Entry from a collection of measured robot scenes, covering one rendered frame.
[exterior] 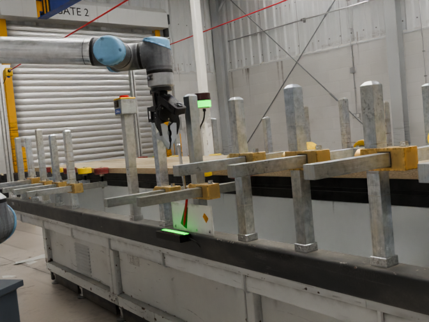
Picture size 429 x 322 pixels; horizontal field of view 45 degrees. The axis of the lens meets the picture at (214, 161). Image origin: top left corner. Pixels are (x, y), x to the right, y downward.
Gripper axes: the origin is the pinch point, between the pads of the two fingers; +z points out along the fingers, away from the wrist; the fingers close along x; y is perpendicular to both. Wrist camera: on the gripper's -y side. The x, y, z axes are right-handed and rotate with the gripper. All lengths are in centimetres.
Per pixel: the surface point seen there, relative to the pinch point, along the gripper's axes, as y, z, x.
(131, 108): 44.1, -16.4, -9.2
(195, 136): -5.2, -2.3, -7.1
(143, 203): -8.8, 16.9, 16.8
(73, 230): 130, 44, -9
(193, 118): -5.2, -8.4, -7.3
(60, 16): 755, -236, -245
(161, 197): -8.9, 15.8, 10.3
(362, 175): -58, 13, -27
